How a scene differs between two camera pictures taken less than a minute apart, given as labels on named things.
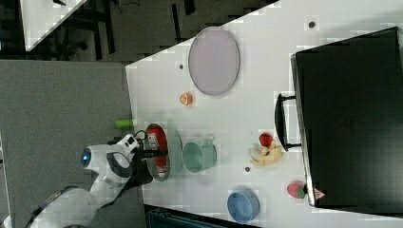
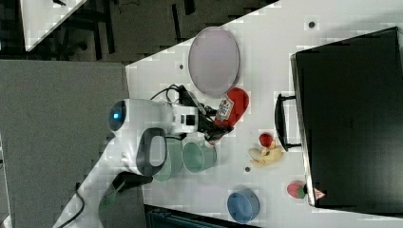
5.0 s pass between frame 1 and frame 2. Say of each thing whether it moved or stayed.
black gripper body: moved
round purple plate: stayed
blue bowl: stayed
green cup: stayed
